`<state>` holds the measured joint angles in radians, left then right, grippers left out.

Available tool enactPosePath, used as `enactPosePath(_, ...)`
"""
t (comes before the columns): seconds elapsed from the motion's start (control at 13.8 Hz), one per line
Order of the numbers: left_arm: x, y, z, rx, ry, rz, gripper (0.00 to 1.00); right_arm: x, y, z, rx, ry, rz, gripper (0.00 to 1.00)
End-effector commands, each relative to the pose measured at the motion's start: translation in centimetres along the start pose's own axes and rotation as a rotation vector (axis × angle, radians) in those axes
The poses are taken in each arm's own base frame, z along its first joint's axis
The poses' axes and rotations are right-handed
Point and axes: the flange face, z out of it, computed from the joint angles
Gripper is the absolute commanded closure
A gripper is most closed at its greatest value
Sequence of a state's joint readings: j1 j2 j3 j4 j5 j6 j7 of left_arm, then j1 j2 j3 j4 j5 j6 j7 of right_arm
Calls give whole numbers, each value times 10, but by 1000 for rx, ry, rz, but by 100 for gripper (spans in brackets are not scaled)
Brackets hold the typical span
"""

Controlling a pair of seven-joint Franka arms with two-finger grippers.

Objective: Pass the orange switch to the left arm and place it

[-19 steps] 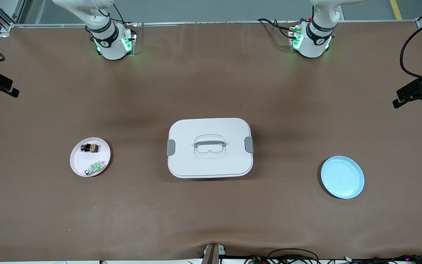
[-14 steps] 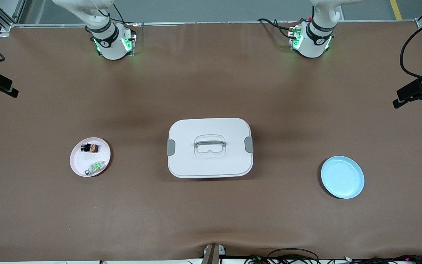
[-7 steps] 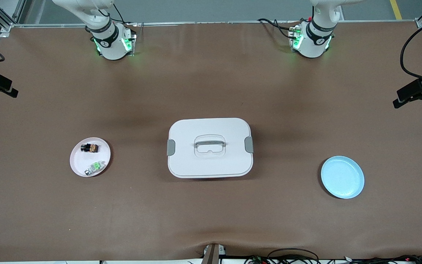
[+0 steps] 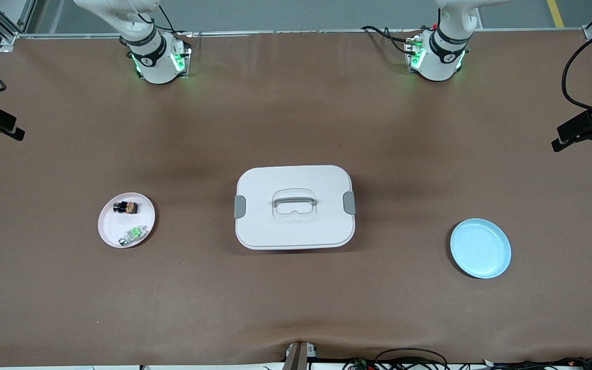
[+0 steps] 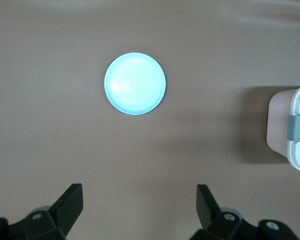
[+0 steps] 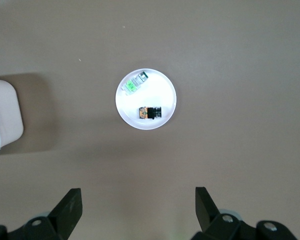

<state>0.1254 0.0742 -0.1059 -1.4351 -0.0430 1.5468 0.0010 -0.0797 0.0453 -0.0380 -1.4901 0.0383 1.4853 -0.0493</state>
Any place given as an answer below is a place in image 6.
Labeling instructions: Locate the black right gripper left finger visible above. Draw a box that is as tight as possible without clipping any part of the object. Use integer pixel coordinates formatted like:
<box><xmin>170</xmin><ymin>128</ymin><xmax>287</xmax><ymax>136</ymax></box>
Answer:
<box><xmin>0</xmin><ymin>187</ymin><xmax>84</xmax><ymax>240</ymax></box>

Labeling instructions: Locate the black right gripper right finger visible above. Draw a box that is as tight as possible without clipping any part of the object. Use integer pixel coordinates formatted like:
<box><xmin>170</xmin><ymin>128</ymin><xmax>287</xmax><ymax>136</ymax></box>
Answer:
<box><xmin>192</xmin><ymin>186</ymin><xmax>298</xmax><ymax>240</ymax></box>

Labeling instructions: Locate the orange push-button switch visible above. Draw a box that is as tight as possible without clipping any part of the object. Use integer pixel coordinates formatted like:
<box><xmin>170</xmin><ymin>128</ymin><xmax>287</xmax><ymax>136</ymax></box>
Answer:
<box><xmin>137</xmin><ymin>105</ymin><xmax>163</xmax><ymax>120</ymax></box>

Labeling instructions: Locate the pink box with white lid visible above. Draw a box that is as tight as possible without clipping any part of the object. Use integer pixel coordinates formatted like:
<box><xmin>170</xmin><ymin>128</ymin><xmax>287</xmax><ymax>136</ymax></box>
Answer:
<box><xmin>0</xmin><ymin>78</ymin><xmax>25</xmax><ymax>159</ymax></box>

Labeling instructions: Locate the pink round plate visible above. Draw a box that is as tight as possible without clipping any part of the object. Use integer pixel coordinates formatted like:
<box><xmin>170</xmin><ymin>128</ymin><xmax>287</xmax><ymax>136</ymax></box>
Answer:
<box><xmin>114</xmin><ymin>67</ymin><xmax>178</xmax><ymax>131</ymax></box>

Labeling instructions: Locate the brown table cover sheet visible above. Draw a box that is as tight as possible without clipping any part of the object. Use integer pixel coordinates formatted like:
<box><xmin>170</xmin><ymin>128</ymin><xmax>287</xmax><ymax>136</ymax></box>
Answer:
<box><xmin>0</xmin><ymin>0</ymin><xmax>300</xmax><ymax>240</ymax></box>

